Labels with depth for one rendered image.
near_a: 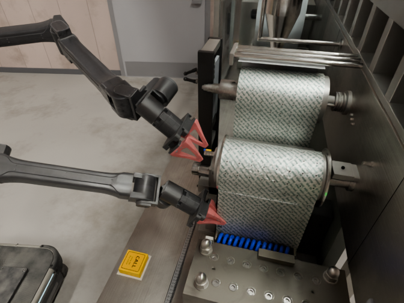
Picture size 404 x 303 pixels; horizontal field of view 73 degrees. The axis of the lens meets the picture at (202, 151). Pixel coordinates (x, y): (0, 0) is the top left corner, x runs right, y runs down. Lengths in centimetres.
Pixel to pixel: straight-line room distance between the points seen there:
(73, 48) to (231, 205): 64
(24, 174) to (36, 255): 126
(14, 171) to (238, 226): 58
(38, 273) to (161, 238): 104
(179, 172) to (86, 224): 125
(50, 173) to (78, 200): 177
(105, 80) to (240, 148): 38
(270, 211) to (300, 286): 20
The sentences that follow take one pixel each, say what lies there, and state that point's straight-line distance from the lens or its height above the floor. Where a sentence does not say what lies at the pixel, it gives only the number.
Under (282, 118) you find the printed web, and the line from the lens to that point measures 84.
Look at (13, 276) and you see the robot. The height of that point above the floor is 26.
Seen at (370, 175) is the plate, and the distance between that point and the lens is 68.
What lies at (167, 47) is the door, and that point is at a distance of 414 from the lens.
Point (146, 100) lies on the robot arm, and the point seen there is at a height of 142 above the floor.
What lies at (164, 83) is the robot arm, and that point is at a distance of 72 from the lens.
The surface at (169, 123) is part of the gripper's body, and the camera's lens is 67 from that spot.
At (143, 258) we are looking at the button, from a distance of 94.
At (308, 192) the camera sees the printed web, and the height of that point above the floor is 125.
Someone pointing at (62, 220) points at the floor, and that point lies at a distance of 242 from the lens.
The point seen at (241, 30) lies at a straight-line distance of 158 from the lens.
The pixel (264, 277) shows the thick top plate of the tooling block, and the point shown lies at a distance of 80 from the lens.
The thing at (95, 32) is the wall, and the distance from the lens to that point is 444.
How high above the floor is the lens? 173
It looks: 39 degrees down
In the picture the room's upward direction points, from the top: straight up
